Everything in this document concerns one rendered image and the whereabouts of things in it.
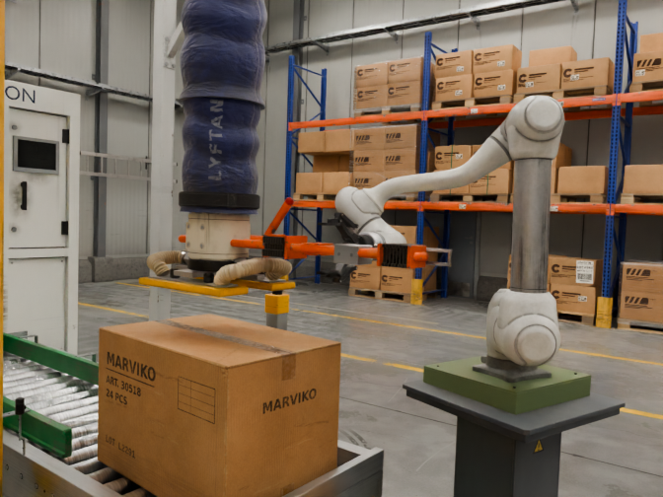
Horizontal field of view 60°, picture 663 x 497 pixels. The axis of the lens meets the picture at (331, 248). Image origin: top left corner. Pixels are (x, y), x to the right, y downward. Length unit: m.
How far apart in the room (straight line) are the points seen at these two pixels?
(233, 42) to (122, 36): 10.63
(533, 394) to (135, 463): 1.14
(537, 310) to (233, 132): 0.95
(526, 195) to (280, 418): 0.90
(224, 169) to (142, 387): 0.62
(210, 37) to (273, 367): 0.86
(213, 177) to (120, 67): 10.55
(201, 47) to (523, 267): 1.05
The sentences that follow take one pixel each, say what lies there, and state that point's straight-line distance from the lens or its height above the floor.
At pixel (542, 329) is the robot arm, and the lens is 1.66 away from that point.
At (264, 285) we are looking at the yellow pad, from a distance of 1.62.
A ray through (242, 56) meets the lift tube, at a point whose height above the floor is 1.71.
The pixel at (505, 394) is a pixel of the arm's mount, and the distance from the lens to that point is 1.80.
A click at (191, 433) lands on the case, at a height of 0.76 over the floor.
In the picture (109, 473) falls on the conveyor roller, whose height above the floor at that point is 0.54.
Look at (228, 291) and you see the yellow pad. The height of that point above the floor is 1.10.
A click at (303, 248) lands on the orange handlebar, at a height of 1.22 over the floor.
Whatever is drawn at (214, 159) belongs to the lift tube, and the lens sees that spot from 1.59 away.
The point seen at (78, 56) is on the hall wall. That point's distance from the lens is 11.62.
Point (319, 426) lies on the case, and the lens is 1.63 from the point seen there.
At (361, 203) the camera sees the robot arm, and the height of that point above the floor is 1.34.
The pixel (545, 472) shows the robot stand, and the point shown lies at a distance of 2.06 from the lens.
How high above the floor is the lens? 1.29
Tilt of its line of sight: 3 degrees down
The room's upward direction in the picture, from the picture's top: 2 degrees clockwise
